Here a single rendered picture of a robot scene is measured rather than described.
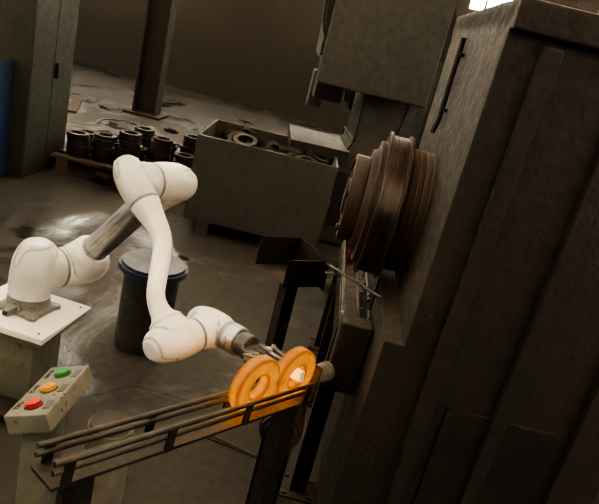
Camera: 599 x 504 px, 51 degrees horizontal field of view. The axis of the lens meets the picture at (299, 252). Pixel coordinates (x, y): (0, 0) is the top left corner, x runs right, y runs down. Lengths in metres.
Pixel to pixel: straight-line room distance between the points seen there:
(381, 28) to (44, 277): 2.98
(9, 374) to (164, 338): 1.00
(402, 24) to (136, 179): 2.92
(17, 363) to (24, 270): 0.37
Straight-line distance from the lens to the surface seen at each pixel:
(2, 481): 2.37
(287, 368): 1.67
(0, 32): 5.26
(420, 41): 4.63
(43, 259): 2.45
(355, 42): 4.56
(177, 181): 2.16
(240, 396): 1.57
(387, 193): 1.83
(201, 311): 1.91
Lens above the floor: 1.58
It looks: 19 degrees down
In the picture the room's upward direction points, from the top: 14 degrees clockwise
